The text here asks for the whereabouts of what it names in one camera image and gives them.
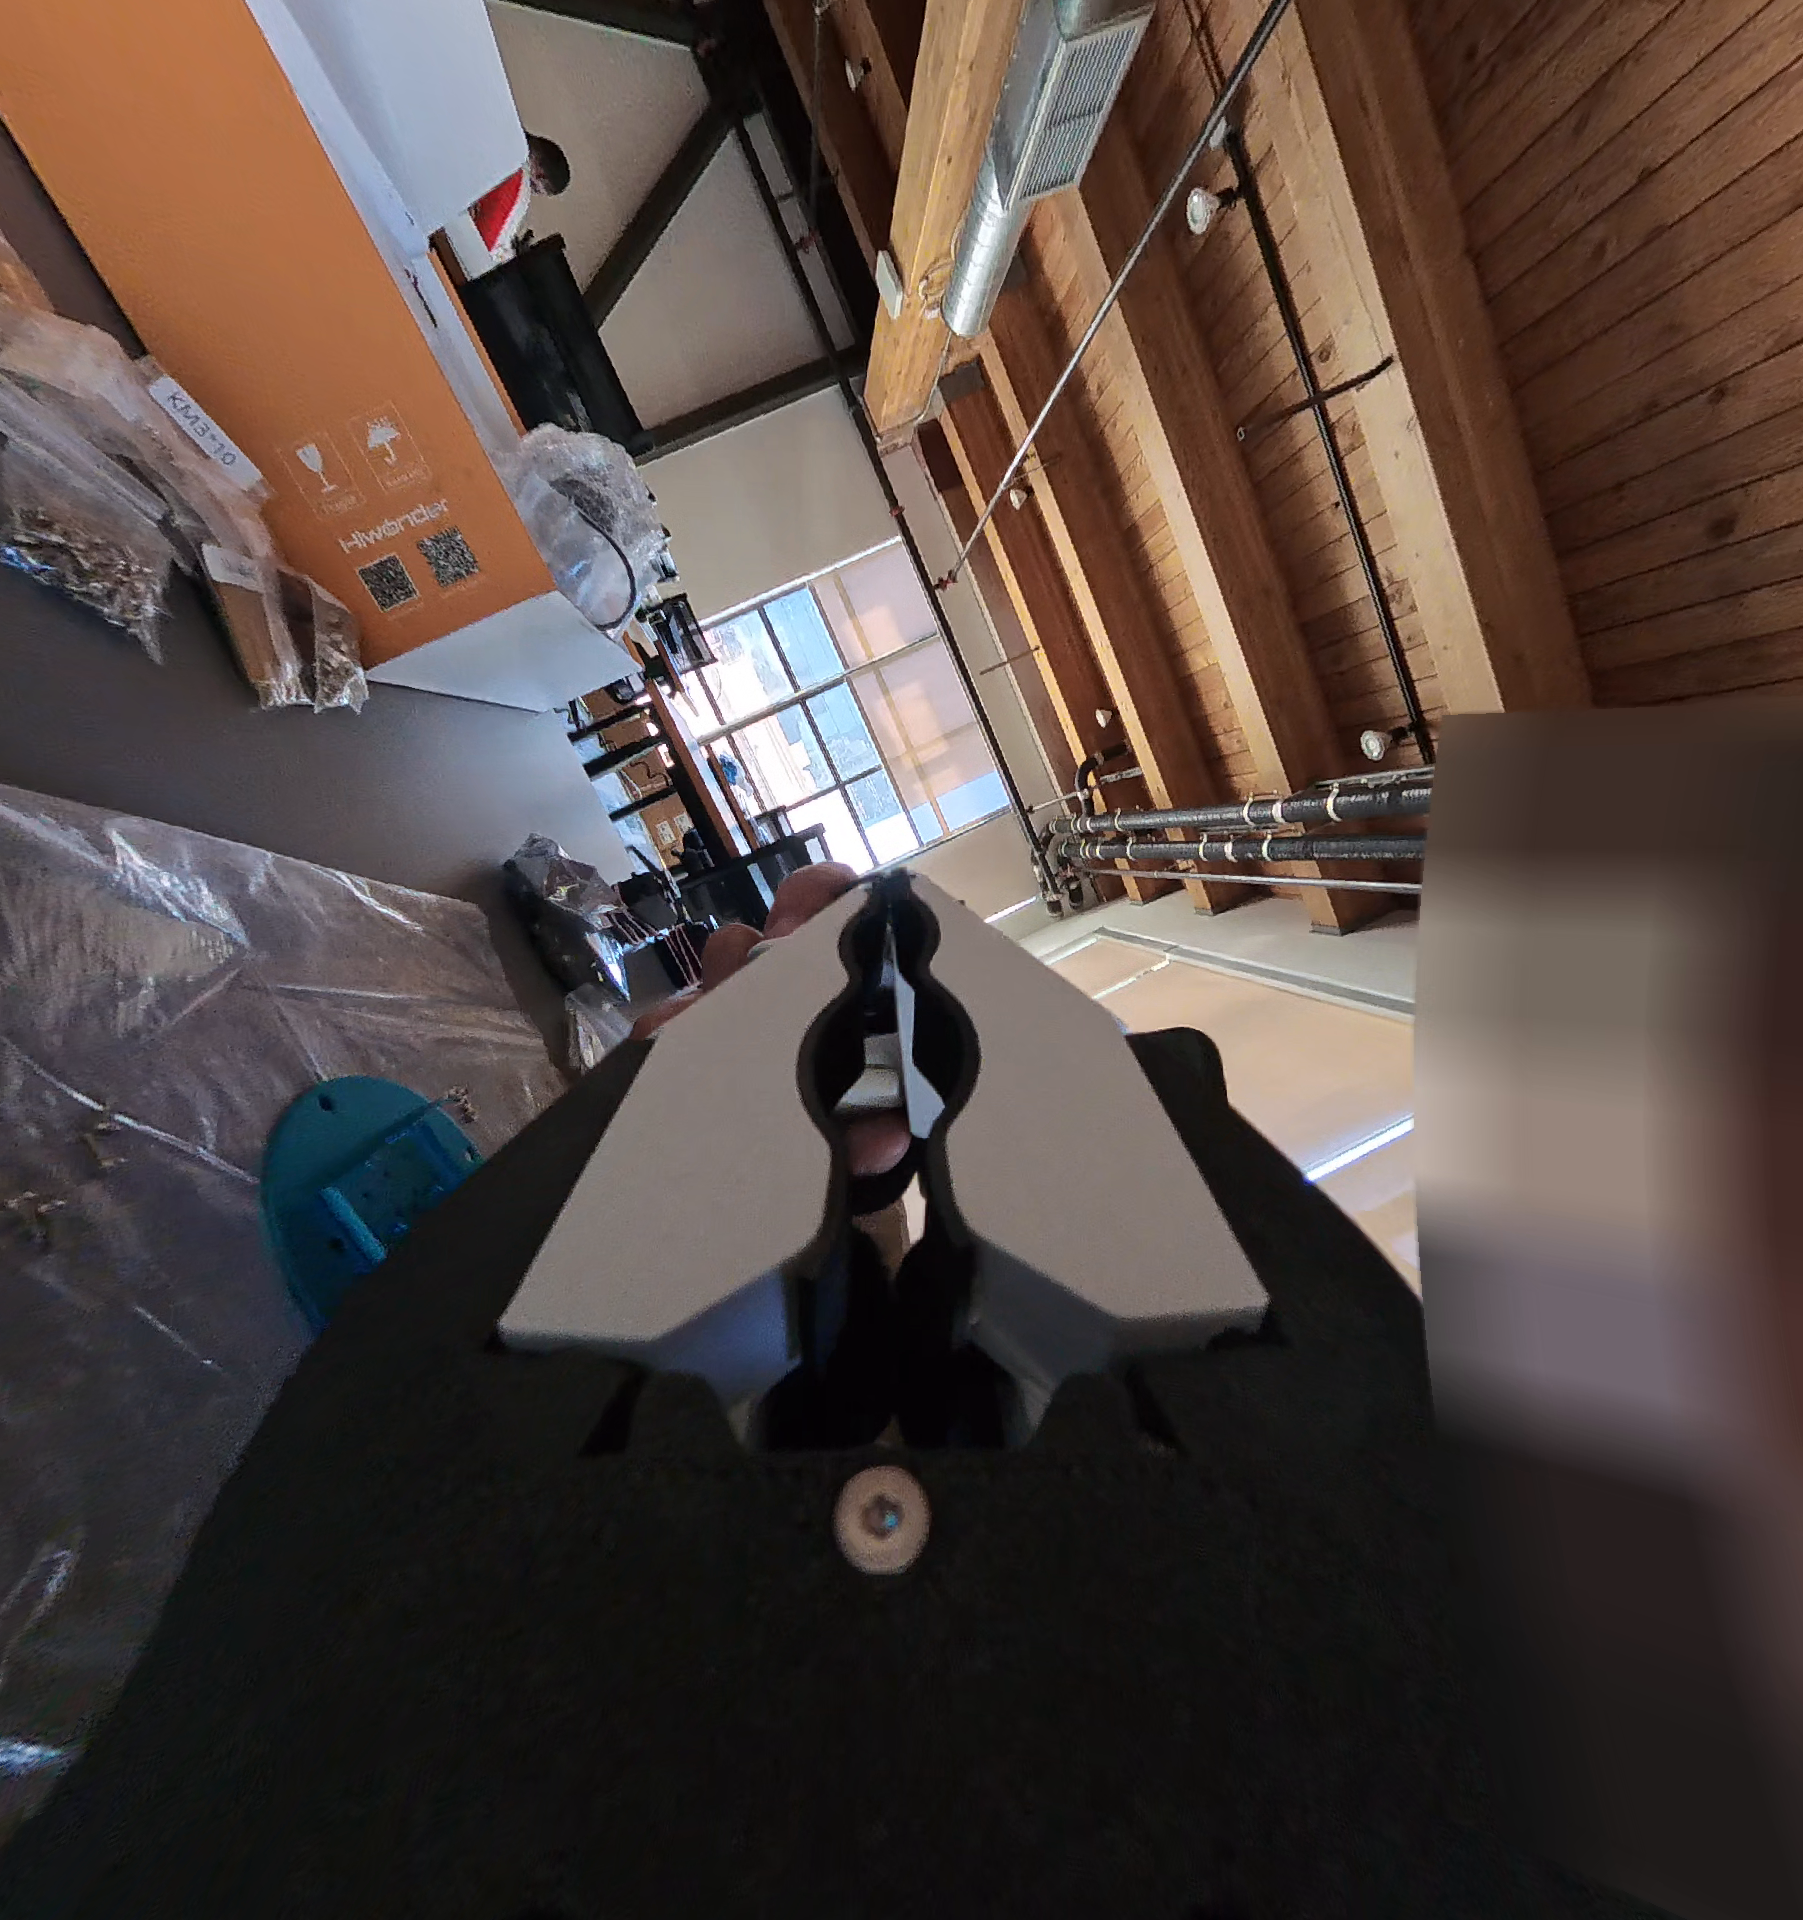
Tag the pile of screw bags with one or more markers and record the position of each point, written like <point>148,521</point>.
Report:
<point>73,554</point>

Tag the bubble wrap bundle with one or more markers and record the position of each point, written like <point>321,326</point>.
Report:
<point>574,482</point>

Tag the clear plastic bag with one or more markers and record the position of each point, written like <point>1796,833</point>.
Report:
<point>168,973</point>

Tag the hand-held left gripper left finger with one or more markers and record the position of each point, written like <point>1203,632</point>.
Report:
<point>681,1183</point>

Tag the large grid window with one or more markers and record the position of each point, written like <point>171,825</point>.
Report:
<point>807,705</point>

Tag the bag of dark servo parts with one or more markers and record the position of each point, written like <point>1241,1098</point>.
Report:
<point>554,899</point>

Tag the white air vent grille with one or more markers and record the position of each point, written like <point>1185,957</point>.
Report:
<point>1073,111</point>

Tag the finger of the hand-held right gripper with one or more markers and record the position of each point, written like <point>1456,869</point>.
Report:
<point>920,1058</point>

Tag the grey desk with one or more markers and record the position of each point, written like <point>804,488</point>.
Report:
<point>392,765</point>

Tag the black insulated ceiling pipe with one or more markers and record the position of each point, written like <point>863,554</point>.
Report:
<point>1293,812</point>
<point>1261,848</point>

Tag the orange and white cardboard box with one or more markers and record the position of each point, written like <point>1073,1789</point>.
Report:
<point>168,148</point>

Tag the silver spiral air duct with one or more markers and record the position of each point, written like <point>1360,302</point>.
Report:
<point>971,260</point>

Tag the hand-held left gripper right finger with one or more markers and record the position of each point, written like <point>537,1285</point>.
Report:
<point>1097,1183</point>

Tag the small screws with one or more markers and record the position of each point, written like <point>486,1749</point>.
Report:
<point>29,1215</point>

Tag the workbench with dark equipment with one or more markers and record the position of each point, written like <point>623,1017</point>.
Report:
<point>660,716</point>

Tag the small clear parts bag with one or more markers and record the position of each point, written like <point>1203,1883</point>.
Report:
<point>594,1040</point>

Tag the person's right hand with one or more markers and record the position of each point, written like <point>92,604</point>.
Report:
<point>736,939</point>

